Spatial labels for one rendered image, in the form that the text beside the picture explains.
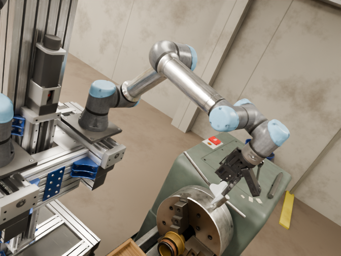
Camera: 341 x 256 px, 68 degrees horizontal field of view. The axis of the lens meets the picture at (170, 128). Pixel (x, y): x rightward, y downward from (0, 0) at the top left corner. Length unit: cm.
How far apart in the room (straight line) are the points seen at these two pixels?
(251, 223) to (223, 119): 56
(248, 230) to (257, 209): 9
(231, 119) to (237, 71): 332
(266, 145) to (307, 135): 321
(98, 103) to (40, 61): 31
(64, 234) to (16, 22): 145
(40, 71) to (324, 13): 345
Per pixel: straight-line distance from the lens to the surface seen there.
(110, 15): 526
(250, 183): 92
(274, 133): 82
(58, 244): 201
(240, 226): 118
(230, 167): 91
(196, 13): 431
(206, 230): 107
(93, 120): 129
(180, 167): 121
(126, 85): 129
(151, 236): 133
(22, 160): 109
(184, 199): 106
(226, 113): 72
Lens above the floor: 187
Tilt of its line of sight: 26 degrees down
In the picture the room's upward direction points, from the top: 24 degrees clockwise
